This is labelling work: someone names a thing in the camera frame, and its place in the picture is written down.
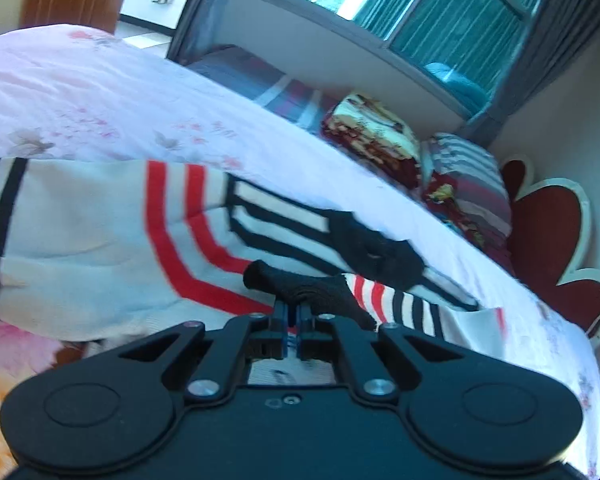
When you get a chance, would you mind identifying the grey curtain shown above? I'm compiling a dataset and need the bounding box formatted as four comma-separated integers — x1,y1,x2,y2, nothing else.
458,0,600,146
166,0,228,66

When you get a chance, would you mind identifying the folded yellow patterned blanket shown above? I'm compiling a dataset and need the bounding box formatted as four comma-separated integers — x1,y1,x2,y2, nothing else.
321,92,422,190

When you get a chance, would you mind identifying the striped dinosaur knit sweater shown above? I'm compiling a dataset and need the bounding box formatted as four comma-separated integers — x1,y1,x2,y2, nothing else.
0,158,505,358

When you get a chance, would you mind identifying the grey left curtain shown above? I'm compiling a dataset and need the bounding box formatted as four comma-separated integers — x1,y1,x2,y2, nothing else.
166,0,228,66

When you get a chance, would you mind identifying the grey right curtain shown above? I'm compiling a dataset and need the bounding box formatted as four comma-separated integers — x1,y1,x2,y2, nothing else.
458,0,600,146

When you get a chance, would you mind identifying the striped pillow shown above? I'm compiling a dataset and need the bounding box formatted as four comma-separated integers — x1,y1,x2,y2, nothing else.
422,132,512,254

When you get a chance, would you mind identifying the large sliding window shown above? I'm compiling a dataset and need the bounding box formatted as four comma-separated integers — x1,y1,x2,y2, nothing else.
270,0,538,115

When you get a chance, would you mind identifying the striped purple bed sheet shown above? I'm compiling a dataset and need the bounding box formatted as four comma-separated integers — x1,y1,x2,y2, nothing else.
188,46,338,136

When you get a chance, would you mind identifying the red heart-shaped headboard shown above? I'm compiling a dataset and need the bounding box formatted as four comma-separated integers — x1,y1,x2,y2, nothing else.
501,155,600,349

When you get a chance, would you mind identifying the white floral bed quilt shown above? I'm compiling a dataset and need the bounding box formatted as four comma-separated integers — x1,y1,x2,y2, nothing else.
0,25,600,479

